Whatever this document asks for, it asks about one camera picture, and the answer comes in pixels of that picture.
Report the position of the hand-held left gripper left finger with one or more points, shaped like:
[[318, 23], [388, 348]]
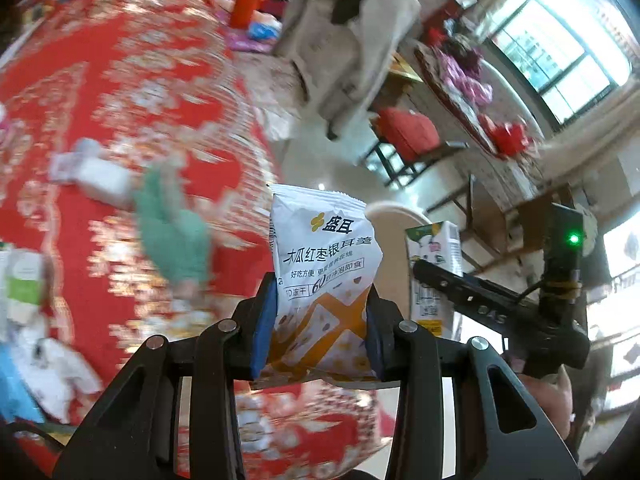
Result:
[[262, 322]]

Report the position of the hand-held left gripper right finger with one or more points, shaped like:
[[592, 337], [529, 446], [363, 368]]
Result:
[[375, 337]]

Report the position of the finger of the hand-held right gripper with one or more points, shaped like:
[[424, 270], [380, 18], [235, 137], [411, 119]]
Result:
[[440, 280]]

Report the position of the white green milk carton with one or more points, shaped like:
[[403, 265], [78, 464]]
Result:
[[436, 240]]

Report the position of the white snack packet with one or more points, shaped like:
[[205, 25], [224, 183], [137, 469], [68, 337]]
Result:
[[320, 260]]

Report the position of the person's right hand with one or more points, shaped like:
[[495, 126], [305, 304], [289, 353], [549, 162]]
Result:
[[547, 400]]

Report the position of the wooden chair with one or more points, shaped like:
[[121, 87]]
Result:
[[500, 230]]

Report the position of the green fabric toy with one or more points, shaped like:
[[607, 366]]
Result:
[[175, 240]]

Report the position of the small wooden stool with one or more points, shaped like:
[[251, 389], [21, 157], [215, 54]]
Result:
[[435, 152]]

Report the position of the red seat cushion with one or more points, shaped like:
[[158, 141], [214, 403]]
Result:
[[407, 132]]

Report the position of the red bag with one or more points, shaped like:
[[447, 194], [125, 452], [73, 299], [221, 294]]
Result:
[[507, 140]]

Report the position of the floral sofa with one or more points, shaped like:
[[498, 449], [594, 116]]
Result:
[[500, 95]]

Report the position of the wooden cabinet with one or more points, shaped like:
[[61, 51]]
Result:
[[402, 80]]

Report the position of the pale curtain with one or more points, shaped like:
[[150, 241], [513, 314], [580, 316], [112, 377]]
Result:
[[590, 130]]

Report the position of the pink purple clothes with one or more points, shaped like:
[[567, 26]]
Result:
[[465, 77]]

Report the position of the white crumpled tissue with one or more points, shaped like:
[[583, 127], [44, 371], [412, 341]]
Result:
[[100, 175]]

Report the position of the green white box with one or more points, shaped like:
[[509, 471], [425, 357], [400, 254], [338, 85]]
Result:
[[22, 275]]

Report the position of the beige coat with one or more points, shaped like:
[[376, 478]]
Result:
[[365, 45]]

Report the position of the window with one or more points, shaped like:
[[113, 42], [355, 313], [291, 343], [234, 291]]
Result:
[[555, 55]]

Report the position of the purple floral cushion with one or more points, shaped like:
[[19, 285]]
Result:
[[247, 42]]

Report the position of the red gold patterned tablecloth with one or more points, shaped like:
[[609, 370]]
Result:
[[150, 60]]

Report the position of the blue tissue pack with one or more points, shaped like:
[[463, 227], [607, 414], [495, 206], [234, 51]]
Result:
[[264, 31]]

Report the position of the red thermos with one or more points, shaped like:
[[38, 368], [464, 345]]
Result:
[[247, 0]]

